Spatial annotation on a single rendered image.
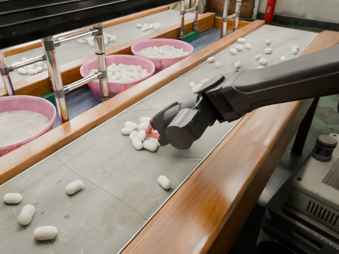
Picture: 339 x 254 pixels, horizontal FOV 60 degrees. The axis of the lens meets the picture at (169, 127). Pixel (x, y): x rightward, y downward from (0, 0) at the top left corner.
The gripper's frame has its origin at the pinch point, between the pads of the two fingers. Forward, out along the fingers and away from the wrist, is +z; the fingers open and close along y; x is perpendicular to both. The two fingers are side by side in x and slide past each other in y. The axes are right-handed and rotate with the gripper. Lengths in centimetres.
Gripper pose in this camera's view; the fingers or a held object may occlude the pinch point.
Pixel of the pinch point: (149, 133)
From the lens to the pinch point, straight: 73.1
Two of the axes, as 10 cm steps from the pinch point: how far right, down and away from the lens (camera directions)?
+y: -5.5, 4.5, -7.0
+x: 5.3, 8.4, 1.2
